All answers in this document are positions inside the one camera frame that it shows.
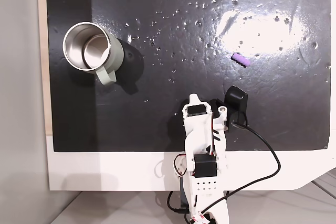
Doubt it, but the black glossy mat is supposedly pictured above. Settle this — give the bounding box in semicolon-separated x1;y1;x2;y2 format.
45;0;332;153

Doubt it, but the steel mug with pale handle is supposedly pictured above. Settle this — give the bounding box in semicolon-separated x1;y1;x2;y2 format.
62;22;125;87

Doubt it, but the black oval camera box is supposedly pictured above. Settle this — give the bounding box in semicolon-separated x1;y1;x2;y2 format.
223;85;249;130

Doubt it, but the purple ribbed pen grip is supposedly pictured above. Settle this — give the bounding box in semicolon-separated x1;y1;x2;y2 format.
230;52;251;69

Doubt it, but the black camera cable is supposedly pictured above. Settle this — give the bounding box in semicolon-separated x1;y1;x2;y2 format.
167;121;282;224

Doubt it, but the red white servo wire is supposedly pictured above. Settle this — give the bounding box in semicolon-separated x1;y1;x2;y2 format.
172;153;187;177

